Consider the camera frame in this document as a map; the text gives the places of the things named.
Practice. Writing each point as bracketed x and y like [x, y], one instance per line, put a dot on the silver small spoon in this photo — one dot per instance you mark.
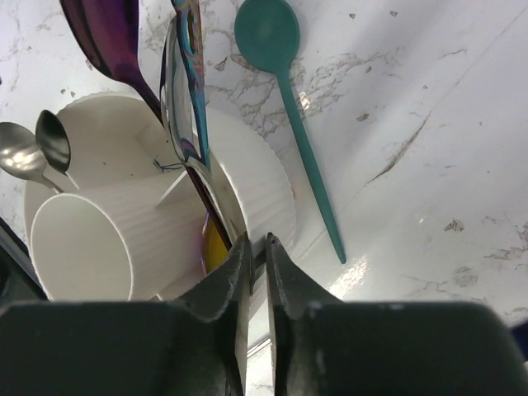
[21, 157]

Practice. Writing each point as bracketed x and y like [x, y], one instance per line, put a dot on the white round divided container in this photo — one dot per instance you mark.
[123, 229]

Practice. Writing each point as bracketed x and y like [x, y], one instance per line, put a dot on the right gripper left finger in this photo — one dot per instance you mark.
[216, 332]

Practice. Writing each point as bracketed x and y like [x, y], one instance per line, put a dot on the teal plastic spoon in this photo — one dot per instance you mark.
[268, 36]

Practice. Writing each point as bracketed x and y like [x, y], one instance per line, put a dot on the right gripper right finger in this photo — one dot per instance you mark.
[301, 311]

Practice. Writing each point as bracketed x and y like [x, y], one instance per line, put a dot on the purple long-handled spoon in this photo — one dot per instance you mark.
[107, 31]

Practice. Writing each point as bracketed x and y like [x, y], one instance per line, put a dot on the black small spoon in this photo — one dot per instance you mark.
[55, 150]

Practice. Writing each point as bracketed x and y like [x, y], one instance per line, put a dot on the copper bowl dark spoon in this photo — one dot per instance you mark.
[179, 122]

